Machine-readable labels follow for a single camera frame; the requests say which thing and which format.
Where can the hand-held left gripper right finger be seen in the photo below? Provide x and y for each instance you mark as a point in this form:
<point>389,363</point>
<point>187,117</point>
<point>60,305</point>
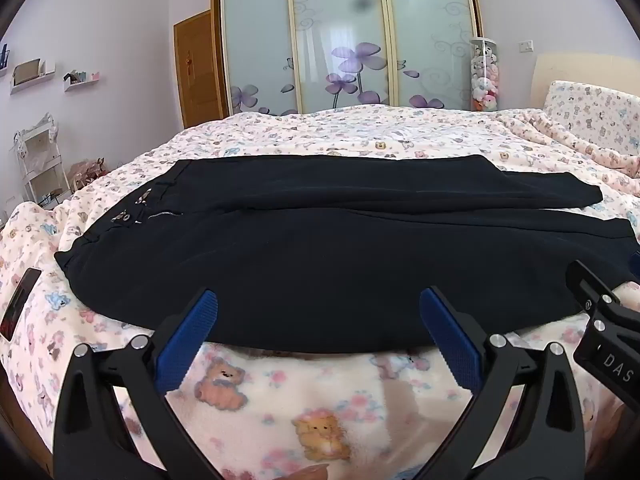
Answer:
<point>450,340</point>

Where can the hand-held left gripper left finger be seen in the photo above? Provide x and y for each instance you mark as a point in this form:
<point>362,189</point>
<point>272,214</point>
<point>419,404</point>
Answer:
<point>190,340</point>

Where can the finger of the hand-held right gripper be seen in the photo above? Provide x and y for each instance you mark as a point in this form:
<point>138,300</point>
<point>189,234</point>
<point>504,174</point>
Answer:
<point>585,282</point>
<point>635,259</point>

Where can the black pants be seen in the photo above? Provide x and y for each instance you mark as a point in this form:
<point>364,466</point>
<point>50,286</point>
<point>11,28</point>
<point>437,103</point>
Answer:
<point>310,270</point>

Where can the teddy bear printed blanket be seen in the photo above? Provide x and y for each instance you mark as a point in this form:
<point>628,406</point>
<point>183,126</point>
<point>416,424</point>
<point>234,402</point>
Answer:
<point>310,410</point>

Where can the teddy bear printed pillow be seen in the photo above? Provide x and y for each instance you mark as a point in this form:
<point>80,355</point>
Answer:
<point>595,110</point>

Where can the black phone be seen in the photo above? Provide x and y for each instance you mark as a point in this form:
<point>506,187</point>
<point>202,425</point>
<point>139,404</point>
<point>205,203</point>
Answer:
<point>19,305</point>

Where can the pink items beside rack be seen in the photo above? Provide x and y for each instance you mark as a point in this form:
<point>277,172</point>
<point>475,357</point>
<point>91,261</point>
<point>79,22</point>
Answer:
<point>90,172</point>

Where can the cream bed headboard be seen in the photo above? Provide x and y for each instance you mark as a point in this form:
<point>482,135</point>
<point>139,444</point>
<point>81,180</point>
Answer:
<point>580,67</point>

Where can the white storage rack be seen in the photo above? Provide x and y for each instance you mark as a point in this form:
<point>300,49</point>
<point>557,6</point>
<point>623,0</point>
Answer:
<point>42,170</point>

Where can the clear tube of plush toys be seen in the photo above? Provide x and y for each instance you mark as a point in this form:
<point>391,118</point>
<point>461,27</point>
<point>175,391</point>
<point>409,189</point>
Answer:
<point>484,77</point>

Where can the wooden door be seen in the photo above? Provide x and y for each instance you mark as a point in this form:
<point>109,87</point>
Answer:
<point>197,70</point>

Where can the wardrobe with flowered glass doors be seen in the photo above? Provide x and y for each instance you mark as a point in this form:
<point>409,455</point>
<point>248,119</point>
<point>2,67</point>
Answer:
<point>340,35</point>

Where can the white wall switch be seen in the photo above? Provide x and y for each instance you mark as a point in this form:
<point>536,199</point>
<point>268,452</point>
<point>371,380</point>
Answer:
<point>527,46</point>

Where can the white wall shelf with trinkets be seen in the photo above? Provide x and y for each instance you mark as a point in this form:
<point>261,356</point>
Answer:
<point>80,80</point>

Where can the white wall shelf with box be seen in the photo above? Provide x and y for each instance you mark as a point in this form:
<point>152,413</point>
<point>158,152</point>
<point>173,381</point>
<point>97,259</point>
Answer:
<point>30,75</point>

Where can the wall shelf with dark items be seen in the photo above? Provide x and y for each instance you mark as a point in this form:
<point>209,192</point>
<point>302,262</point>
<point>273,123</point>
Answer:
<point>4,60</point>

